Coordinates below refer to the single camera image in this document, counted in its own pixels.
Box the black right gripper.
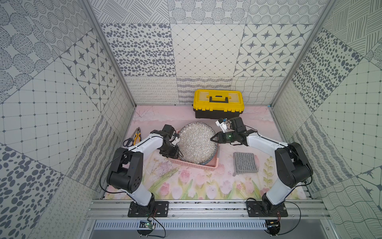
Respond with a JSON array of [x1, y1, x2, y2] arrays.
[[209, 130, 237, 143]]

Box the speckled grey round plate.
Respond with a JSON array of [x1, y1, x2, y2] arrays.
[[177, 121, 218, 165]]

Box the grey knitted dish cloth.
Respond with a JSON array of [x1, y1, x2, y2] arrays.
[[233, 152, 259, 176]]

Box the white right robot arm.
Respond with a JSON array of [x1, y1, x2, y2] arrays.
[[210, 117, 313, 211]]

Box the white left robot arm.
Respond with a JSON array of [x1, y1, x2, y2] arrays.
[[106, 124, 182, 208]]

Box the pink perforated plastic basket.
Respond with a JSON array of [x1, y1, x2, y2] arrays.
[[168, 147, 219, 171]]

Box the yellow and black toolbox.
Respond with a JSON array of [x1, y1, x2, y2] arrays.
[[193, 89, 245, 120]]

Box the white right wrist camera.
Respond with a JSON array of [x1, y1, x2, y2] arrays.
[[215, 119, 231, 133]]

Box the yellow handled pliers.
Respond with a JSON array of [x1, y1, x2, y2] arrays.
[[132, 127, 141, 145]]

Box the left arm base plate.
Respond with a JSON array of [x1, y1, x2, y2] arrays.
[[128, 201, 169, 218]]

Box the left black power cable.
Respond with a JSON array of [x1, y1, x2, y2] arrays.
[[99, 150, 132, 194]]

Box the black power cable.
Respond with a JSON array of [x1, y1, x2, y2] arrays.
[[264, 200, 302, 237], [99, 150, 132, 194]]

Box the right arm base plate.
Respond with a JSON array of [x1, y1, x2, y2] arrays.
[[245, 200, 288, 218]]

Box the white perforated cable tray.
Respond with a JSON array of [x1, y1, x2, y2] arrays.
[[94, 219, 267, 230]]

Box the aluminium mounting rail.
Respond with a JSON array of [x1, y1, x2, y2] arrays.
[[85, 200, 330, 220]]

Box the right black power cable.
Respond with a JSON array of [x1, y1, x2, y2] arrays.
[[264, 200, 302, 237]]

